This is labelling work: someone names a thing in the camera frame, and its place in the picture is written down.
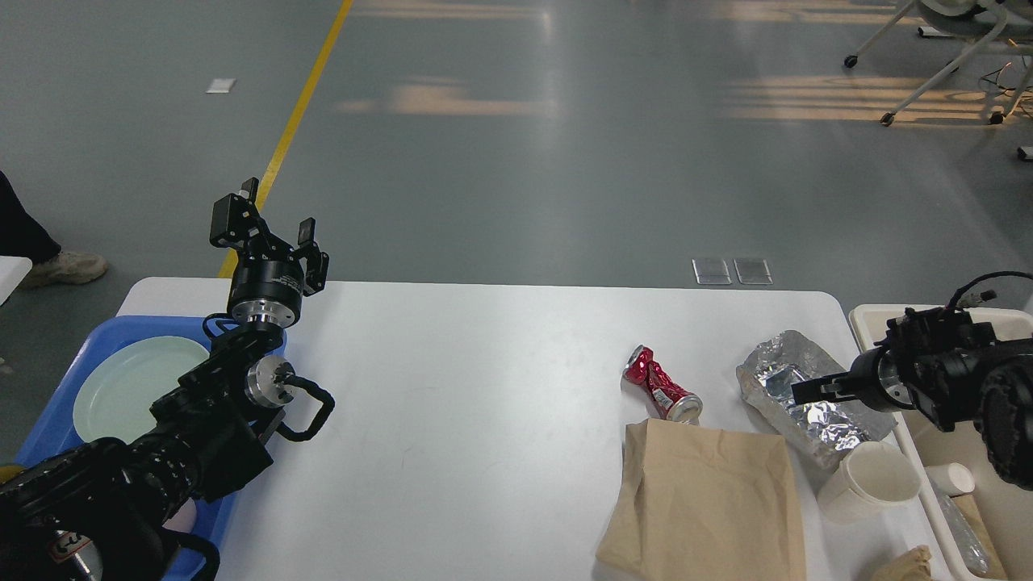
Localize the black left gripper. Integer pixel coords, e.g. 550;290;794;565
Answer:
209;178;328;328

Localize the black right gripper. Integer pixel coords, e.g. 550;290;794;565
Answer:
791;347;905;412

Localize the clear plastic wrapper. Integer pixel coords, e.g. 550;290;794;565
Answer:
735;330;897;470

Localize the green plate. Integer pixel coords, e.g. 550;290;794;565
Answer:
73;336;209;444

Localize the pink mug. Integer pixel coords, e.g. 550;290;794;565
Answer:
163;499;197;533

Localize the dark teal mug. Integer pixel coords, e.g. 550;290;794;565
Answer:
0;464;26;484

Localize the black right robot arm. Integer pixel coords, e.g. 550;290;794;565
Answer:
791;270;1032;490

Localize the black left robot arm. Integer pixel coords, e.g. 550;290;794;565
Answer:
2;178;335;580

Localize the white paper cup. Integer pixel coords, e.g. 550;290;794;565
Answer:
817;441;922;525

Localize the right floor metal plate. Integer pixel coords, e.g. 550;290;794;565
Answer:
734;258;774;286

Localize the floor metal plate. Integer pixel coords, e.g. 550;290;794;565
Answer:
734;258;774;286
692;257;733;286

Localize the small paper cup in bin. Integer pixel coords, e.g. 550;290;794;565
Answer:
925;462;977;497

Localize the left floor metal plate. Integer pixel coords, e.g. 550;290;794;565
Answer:
692;257;733;286

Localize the brown paper bag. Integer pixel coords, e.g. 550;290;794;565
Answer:
596;419;807;580

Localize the brown cardboard in bin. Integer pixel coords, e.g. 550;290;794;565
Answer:
951;494;1010;580

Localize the crushed red soda can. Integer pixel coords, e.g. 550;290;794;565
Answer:
622;345;705;425

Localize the brown crumpled paper scrap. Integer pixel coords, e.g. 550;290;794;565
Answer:
870;545;933;581

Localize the beige plastic bin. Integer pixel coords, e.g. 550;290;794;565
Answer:
849;304;1032;580

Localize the person at left edge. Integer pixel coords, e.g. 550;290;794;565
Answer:
1;173;108;288

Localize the white side table corner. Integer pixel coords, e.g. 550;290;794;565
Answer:
0;255;32;305

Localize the white chair frame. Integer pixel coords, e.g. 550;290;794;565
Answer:
842;0;1033;127

